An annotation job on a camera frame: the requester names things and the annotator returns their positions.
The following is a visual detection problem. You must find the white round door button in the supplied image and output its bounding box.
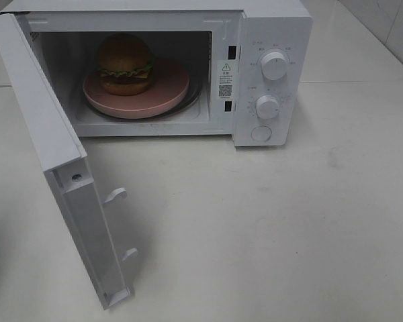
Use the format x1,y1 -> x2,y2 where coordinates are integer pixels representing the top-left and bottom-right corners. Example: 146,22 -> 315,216
251,126 -> 271,142

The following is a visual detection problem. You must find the pink round plate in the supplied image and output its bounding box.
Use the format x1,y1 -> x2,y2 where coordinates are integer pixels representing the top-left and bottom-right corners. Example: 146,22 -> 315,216
83,58 -> 190,119

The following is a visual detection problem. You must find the toy burger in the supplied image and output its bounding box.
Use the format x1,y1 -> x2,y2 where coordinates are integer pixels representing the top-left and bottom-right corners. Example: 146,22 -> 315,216
97,34 -> 154,96

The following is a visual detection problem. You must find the white microwave door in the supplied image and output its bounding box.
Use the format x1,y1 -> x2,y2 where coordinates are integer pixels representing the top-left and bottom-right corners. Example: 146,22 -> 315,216
0,13 -> 131,309

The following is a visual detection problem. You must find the glass microwave turntable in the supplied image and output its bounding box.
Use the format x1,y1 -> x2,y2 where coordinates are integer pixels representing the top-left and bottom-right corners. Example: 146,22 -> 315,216
83,75 -> 201,119

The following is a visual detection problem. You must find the white lower dial knob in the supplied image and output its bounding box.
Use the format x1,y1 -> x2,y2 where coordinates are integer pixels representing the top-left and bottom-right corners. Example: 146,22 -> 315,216
255,95 -> 279,119

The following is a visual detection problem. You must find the white dial knob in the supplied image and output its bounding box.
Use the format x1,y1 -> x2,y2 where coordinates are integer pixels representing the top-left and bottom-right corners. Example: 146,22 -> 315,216
259,49 -> 289,81
255,95 -> 279,119

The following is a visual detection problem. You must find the white upper dial knob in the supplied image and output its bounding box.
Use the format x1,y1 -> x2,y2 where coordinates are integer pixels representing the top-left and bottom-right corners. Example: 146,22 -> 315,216
259,49 -> 289,81

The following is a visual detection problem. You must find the white microwave oven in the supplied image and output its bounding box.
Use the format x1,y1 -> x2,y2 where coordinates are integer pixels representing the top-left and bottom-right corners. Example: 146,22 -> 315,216
0,1 -> 313,151

